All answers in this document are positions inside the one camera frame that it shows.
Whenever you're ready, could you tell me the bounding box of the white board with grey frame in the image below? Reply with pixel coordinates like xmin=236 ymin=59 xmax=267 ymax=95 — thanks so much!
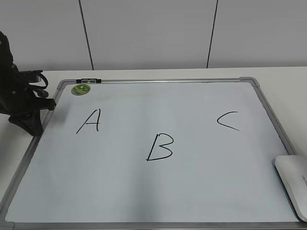
xmin=0 ymin=77 xmax=307 ymax=230

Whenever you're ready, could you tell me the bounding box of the round green magnet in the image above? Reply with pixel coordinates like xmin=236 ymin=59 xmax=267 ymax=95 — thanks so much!
xmin=71 ymin=84 xmax=91 ymax=96

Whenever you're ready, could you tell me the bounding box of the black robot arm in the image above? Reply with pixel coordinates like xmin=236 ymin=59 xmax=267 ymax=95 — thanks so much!
xmin=0 ymin=33 xmax=56 ymax=137

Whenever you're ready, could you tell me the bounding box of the black clip on board frame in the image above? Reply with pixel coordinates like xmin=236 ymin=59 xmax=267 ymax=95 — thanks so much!
xmin=76 ymin=79 xmax=102 ymax=84

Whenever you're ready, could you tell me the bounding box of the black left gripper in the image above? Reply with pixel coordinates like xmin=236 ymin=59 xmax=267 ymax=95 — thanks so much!
xmin=0 ymin=64 xmax=56 ymax=136

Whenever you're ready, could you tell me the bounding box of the white board eraser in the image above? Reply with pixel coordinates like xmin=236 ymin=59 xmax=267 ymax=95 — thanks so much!
xmin=274 ymin=155 xmax=307 ymax=222

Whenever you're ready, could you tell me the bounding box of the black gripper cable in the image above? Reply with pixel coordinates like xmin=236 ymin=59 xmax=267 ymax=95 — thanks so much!
xmin=28 ymin=73 xmax=49 ymax=99

